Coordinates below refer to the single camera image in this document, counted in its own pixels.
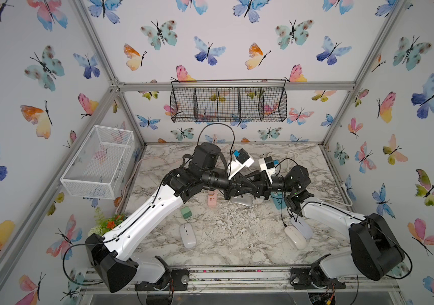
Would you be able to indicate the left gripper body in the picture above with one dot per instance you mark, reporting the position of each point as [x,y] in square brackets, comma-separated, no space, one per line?
[215,180]

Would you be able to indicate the green charger plug front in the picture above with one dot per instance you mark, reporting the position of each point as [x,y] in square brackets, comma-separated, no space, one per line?
[186,212]

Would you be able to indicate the white wireless mouse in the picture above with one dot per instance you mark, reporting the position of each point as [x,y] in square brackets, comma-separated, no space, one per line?
[187,236]

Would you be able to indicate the silver mouse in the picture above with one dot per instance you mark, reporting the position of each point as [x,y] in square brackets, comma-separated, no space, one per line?
[245,200]

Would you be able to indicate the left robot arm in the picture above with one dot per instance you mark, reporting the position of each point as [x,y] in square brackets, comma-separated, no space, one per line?
[111,254]

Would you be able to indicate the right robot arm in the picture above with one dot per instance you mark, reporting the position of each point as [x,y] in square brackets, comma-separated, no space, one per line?
[374,250]

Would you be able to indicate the lavender mouse right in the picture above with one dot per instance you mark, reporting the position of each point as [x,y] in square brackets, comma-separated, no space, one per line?
[300,224]

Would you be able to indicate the white mouse right front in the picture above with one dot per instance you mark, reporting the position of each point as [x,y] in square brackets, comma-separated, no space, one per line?
[295,237]

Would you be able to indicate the teal power strip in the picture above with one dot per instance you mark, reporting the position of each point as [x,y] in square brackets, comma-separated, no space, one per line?
[278,199]

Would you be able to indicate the pink power strip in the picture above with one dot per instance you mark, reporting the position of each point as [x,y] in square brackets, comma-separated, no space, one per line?
[212,199]

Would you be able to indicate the artificial potted plant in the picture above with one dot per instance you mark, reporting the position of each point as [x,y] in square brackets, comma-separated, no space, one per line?
[104,224]

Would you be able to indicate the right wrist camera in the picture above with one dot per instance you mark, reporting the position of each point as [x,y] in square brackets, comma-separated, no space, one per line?
[268,165]

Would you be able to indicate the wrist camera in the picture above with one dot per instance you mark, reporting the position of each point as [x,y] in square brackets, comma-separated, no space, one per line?
[239,160]
[268,165]

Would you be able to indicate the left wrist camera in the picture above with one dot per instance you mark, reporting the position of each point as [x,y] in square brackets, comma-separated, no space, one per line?
[239,160]

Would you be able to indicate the black wire wall basket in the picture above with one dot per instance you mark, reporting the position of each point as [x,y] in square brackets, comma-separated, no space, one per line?
[219,101]

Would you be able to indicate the white mesh wall basket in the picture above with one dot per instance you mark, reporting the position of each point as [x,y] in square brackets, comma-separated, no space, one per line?
[97,169]

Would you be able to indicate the aluminium front rail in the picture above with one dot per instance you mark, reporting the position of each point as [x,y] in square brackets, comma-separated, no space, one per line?
[260,279]

